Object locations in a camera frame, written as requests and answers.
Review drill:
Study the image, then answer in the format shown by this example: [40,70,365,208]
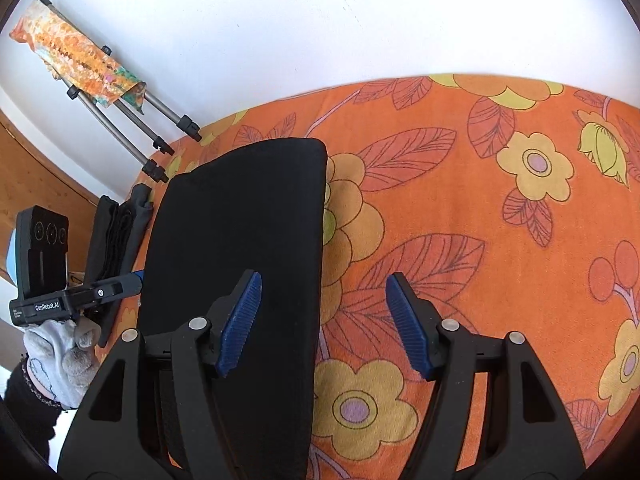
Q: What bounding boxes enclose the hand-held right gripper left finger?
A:
[56,270,263,480]

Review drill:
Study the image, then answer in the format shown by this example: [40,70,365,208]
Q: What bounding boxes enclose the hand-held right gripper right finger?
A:
[385,272,586,480]

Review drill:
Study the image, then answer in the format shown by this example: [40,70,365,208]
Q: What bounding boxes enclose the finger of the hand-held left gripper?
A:
[120,269,147,298]

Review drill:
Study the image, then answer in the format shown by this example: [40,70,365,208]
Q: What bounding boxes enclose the black pants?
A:
[139,137,329,480]

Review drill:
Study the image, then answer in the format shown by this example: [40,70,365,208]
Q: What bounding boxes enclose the person's left forearm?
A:
[0,360,63,463]

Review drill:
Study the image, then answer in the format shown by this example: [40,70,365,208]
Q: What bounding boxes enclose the person's left hand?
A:
[23,317,101,410]

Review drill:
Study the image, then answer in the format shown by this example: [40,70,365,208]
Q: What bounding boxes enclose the stack of folded dark clothes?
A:
[82,184,153,348]

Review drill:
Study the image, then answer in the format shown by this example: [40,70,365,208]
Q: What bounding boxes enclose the orange floral blanket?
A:
[107,74,640,480]

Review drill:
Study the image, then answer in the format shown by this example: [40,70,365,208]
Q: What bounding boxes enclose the grey metal tripod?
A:
[39,0,203,184]

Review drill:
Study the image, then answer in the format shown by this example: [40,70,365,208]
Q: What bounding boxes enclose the orange floral cloth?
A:
[10,0,149,114]

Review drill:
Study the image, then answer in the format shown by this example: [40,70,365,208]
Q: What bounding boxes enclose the dark beaded bracelet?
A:
[20,357,63,409]

